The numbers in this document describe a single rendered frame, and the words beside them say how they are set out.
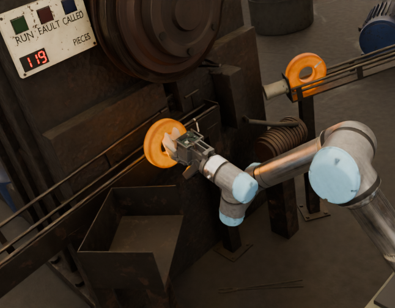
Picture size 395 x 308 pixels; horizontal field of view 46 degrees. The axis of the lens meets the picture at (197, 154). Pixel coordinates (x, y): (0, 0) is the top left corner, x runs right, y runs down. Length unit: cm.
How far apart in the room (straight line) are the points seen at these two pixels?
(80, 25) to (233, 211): 72
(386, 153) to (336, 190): 158
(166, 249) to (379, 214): 57
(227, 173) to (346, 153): 36
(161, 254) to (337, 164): 56
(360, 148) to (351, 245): 105
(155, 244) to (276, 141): 71
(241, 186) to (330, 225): 100
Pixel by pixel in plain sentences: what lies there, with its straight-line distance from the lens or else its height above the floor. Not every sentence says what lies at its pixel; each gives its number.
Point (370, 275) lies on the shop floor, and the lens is 201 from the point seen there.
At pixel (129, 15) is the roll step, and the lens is 139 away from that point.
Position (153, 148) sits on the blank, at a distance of 143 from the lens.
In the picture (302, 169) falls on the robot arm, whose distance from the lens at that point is 130.
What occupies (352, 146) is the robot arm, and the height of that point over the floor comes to 89.
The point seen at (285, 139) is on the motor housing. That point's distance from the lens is 185.
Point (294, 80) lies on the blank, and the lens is 187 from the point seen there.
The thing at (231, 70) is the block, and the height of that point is 80.
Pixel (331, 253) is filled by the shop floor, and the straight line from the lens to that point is 208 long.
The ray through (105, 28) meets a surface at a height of 113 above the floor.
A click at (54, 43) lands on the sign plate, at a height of 112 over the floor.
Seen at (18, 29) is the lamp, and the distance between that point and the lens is 140.
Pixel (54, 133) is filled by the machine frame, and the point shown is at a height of 87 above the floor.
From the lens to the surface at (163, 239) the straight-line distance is 136.
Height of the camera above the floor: 150
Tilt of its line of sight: 32 degrees down
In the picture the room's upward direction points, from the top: 13 degrees counter-clockwise
